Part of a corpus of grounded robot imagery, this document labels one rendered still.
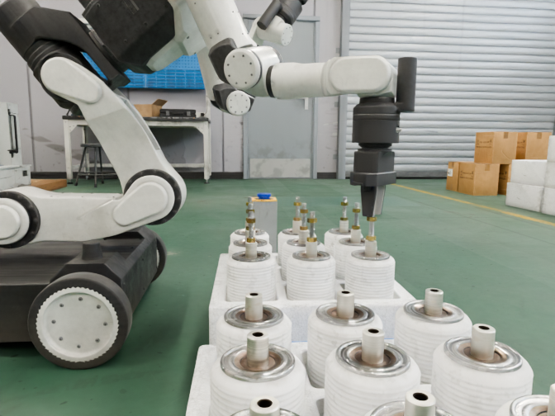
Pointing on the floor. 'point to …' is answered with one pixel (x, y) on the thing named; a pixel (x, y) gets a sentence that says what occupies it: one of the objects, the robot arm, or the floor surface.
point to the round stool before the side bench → (94, 164)
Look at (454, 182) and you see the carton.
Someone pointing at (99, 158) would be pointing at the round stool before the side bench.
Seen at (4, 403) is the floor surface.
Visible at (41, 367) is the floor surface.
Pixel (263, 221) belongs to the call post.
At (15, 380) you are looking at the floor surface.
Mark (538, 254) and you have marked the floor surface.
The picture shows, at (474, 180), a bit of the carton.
